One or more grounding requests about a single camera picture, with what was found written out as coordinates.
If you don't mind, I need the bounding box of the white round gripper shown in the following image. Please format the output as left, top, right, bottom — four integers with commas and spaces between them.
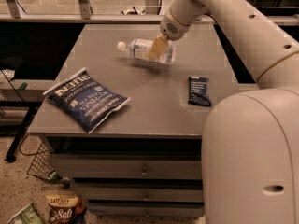
149, 11, 190, 61

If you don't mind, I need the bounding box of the clear blue-label plastic bottle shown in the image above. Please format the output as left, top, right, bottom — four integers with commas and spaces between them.
117, 38, 176, 65

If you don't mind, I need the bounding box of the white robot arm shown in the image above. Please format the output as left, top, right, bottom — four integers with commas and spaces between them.
149, 0, 299, 224

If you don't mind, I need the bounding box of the blue potato chip bag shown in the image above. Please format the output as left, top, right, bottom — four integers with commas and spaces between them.
43, 68, 130, 133

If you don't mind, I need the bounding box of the brown salt chip bag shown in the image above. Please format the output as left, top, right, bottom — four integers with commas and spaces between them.
46, 194, 78, 224

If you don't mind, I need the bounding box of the green snack bag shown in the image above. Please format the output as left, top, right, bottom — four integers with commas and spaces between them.
7, 203, 44, 224

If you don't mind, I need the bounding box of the small dark blue snack bar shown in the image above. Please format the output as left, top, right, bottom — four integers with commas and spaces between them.
188, 76, 212, 107

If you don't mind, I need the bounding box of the grey drawer cabinet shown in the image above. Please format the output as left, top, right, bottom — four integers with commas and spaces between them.
29, 23, 256, 217

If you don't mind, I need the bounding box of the black table leg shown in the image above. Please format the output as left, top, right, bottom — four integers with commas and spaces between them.
5, 107, 36, 163

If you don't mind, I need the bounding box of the metal railing frame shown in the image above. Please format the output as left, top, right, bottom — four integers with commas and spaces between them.
0, 0, 299, 26

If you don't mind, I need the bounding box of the black wire basket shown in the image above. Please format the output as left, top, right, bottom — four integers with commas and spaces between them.
27, 144, 61, 184

